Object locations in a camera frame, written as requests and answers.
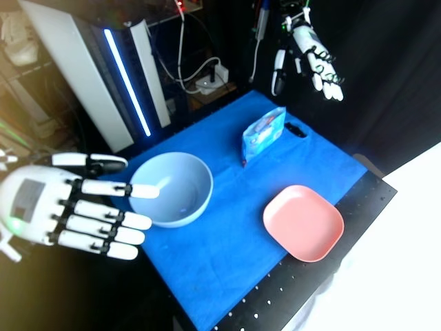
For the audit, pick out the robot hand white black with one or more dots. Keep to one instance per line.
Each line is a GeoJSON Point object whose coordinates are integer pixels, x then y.
{"type": "Point", "coordinates": [306, 38]}
{"type": "Point", "coordinates": [31, 200]}

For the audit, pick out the light blue plastic bowl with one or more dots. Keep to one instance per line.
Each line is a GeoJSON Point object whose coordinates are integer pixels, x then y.
{"type": "Point", "coordinates": [187, 179]}

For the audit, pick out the small black flat object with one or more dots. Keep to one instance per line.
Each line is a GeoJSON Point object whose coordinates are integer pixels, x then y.
{"type": "Point", "coordinates": [296, 130]}

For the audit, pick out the white power strip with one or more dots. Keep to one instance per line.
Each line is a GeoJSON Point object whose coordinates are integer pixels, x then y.
{"type": "Point", "coordinates": [211, 82]}

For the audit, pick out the blue snack bag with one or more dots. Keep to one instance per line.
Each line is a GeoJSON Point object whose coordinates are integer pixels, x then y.
{"type": "Point", "coordinates": [262, 138]}

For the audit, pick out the white tower with blue light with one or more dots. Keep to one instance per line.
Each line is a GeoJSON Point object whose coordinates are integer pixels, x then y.
{"type": "Point", "coordinates": [79, 69]}

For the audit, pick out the pink square plastic plate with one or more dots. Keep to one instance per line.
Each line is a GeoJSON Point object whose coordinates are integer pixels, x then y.
{"type": "Point", "coordinates": [303, 224]}

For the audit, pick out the blue table cloth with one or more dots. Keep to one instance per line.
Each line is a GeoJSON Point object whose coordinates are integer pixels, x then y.
{"type": "Point", "coordinates": [220, 248]}

